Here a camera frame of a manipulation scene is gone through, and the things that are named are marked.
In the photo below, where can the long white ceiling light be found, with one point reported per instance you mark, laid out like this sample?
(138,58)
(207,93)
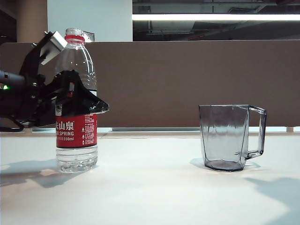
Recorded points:
(211,17)

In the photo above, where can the grey transparent octagonal cup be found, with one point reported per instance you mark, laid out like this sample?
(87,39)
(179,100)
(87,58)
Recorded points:
(222,140)

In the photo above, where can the small white sign holder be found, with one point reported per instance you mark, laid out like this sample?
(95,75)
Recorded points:
(90,36)

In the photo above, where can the dark glass window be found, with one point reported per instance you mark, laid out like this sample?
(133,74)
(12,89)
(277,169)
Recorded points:
(234,30)

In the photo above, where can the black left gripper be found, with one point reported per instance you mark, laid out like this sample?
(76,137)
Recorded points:
(38,103)

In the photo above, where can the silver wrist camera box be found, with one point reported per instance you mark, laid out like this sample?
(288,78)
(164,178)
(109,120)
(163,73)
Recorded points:
(57,41)

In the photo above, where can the black curved camera mount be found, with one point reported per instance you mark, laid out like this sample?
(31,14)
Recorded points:
(30,58)

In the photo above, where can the clear water bottle red label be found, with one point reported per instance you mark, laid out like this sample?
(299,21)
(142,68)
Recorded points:
(77,140)

